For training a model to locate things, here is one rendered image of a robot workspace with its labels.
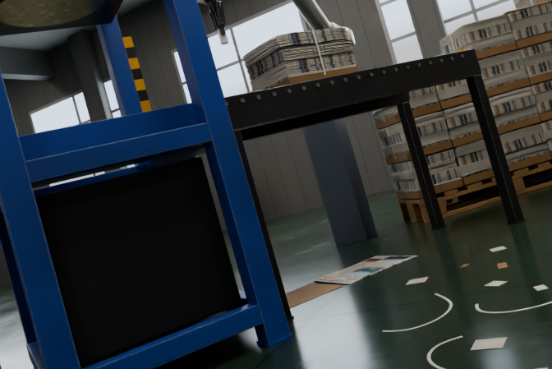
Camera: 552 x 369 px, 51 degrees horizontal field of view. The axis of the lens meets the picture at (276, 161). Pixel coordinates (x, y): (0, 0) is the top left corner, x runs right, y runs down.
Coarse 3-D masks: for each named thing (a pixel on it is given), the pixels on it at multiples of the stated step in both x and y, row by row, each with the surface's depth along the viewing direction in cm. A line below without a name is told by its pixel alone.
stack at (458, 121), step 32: (480, 64) 343; (512, 64) 346; (544, 64) 348; (416, 96) 336; (448, 96) 339; (512, 96) 344; (544, 96) 347; (384, 128) 356; (448, 128) 337; (480, 128) 340; (544, 128) 346; (448, 160) 337; (480, 160) 338; (512, 160) 342; (448, 192) 334; (480, 192) 374
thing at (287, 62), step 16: (304, 32) 237; (256, 48) 243; (272, 48) 234; (288, 48) 232; (304, 48) 236; (256, 64) 246; (272, 64) 237; (288, 64) 231; (304, 64) 235; (256, 80) 249; (272, 80) 239
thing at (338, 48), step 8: (320, 32) 242; (328, 32) 244; (336, 32) 246; (344, 32) 249; (328, 40) 243; (336, 40) 246; (344, 40) 248; (328, 48) 242; (336, 48) 245; (344, 48) 247; (328, 56) 243; (336, 56) 245; (344, 56) 247; (352, 56) 249; (328, 64) 242; (336, 64) 245; (344, 64) 246; (352, 64) 249
